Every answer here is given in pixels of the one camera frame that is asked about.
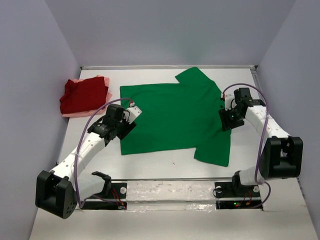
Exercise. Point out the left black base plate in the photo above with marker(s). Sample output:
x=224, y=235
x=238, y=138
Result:
x=114, y=200

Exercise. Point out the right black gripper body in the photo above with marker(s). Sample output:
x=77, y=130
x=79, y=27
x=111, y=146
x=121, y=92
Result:
x=231, y=118

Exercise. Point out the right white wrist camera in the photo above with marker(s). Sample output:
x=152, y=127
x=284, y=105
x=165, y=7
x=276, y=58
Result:
x=228, y=100

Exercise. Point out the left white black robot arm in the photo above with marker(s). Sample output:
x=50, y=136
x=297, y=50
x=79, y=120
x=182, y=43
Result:
x=61, y=190

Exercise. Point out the green t shirt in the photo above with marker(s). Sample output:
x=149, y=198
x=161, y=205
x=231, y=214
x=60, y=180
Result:
x=179, y=115

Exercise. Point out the folded pink t shirt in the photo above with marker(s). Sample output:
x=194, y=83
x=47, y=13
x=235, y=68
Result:
x=100, y=110

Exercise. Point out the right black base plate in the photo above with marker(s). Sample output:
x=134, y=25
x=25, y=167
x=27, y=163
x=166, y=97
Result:
x=230, y=197

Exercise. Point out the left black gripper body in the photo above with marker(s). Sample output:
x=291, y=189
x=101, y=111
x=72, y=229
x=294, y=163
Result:
x=123, y=128

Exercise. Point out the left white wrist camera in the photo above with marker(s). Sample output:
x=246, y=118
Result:
x=132, y=112

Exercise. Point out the folded dark red t shirt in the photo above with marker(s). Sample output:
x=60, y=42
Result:
x=83, y=95

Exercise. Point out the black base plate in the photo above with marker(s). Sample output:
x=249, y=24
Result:
x=114, y=200
x=230, y=197

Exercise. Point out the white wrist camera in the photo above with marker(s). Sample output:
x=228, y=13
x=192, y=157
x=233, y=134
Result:
x=132, y=112
x=228, y=100

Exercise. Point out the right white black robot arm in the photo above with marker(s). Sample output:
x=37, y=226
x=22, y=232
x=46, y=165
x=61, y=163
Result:
x=279, y=154

